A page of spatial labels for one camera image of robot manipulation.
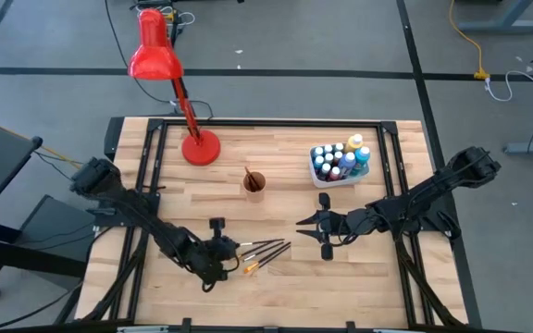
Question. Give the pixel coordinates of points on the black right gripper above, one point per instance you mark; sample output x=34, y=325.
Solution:
x=350, y=224

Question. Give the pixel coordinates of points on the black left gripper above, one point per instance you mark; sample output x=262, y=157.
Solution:
x=211, y=254

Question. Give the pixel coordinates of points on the wide grey bristle silver paintbrush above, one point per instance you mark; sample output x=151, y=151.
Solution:
x=262, y=242

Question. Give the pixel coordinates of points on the small grey bristle silver paintbrush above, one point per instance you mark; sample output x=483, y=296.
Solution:
x=264, y=249

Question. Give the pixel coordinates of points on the angled orange bristle paintbrush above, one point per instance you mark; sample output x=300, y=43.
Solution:
x=268, y=257

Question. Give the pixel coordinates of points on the small dark red paint bottle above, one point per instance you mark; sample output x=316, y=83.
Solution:
x=335, y=172

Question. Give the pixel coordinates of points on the small teal paint bottle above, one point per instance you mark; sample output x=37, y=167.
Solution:
x=318, y=161

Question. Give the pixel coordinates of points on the small paint bottle white cap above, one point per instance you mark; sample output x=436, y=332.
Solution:
x=328, y=158

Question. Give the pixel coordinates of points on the thin long gold ferrule paintbrush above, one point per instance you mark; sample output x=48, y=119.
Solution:
x=249, y=178

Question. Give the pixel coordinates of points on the small black paint bottle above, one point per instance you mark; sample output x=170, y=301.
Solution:
x=318, y=151

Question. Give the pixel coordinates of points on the small blue paint bottle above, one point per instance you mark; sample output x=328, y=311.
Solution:
x=328, y=149
x=339, y=147

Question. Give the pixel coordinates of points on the large yellow paint bottle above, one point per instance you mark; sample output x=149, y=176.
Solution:
x=354, y=141

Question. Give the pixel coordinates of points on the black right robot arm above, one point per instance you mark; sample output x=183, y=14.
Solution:
x=433, y=189

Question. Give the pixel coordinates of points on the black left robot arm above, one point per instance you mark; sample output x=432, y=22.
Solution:
x=146, y=217

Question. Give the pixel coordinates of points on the white plastic bin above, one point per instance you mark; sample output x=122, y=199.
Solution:
x=316, y=178

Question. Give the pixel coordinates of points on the tan plastic cup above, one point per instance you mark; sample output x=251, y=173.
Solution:
x=253, y=198

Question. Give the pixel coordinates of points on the black table edge clip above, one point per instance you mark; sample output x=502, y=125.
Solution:
x=350, y=326
x=186, y=324

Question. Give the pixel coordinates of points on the red desk lamp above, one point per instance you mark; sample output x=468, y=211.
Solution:
x=155, y=51

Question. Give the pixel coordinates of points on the grey table leg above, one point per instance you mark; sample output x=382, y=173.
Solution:
x=502, y=27

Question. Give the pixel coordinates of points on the silver aluminium rail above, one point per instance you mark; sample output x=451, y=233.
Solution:
x=144, y=329
x=393, y=330

